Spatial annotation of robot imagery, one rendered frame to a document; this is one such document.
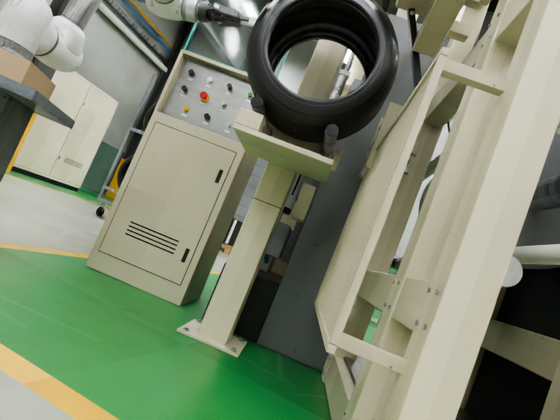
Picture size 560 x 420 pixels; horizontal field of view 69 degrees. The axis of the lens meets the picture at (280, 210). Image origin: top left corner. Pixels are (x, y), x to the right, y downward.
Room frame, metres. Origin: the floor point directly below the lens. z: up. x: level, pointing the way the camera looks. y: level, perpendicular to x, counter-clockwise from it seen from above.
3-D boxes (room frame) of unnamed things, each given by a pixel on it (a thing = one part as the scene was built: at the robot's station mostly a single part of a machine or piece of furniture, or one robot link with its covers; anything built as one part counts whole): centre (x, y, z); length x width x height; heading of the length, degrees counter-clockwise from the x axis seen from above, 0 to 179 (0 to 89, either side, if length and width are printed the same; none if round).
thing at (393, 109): (1.74, -0.34, 1.05); 0.20 x 0.15 x 0.30; 175
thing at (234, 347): (1.81, 0.06, 0.01); 0.27 x 0.27 x 0.02; 85
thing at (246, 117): (1.57, 0.20, 0.83); 0.36 x 0.09 x 0.06; 175
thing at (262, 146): (1.55, 0.06, 0.80); 0.37 x 0.36 x 0.02; 85
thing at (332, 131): (1.54, -0.08, 0.90); 0.35 x 0.05 x 0.05; 175
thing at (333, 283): (1.29, -0.25, 0.65); 0.90 x 0.02 x 0.70; 175
